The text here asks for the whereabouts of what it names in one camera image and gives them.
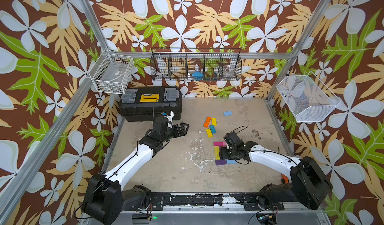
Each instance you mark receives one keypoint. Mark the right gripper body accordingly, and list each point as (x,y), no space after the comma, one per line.
(227,153)

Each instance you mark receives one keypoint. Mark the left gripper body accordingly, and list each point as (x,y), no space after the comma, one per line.
(169,134)

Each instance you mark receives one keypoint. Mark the long yellow block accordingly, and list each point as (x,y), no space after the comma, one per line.
(217,152)

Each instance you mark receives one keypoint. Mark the magenta block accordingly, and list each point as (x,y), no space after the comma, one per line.
(218,144)

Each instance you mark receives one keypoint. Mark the purple block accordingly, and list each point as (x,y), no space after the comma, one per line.
(220,162)

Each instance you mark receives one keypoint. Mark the teal block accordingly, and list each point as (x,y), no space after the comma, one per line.
(212,128)

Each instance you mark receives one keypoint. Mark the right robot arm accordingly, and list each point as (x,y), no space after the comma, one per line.
(308,183)

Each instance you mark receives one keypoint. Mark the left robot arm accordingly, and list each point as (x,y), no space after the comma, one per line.
(106,198)

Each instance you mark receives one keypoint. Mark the orange block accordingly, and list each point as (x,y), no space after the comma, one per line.
(207,122)

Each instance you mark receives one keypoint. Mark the blue object in basket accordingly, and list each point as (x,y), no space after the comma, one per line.
(198,76)

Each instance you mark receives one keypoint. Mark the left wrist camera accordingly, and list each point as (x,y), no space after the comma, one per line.
(169,117)

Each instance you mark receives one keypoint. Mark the black toolbox yellow handle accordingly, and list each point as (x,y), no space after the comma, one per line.
(147,103)

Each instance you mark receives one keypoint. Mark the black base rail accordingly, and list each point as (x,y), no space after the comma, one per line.
(159,201)

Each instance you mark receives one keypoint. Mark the orange handled tool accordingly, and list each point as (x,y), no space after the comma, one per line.
(285,179)

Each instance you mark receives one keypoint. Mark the black wire basket rear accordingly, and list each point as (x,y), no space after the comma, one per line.
(217,64)

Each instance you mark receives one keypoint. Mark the white wire basket left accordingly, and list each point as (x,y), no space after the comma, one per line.
(112,72)

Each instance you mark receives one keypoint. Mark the white wire basket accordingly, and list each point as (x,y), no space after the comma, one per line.
(309,99)
(112,72)

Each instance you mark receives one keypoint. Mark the white wire basket right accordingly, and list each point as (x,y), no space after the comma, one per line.
(309,99)

